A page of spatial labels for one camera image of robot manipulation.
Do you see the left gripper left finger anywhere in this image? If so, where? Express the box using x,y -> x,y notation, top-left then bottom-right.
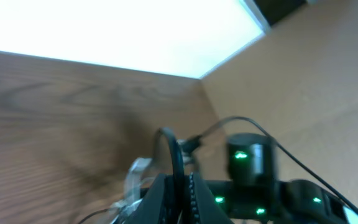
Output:
126,174 -> 168,224

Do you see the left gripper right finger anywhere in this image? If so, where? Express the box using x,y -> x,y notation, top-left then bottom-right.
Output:
190,172 -> 233,224

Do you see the black usb cable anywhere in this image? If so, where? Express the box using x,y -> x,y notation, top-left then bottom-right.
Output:
76,126 -> 188,224

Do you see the white usb cable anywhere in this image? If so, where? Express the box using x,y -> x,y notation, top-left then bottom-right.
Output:
110,157 -> 155,224

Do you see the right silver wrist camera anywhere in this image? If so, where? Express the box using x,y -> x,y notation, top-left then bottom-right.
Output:
177,139 -> 196,165

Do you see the right camera black cable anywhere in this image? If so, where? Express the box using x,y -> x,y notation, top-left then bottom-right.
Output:
185,116 -> 358,224

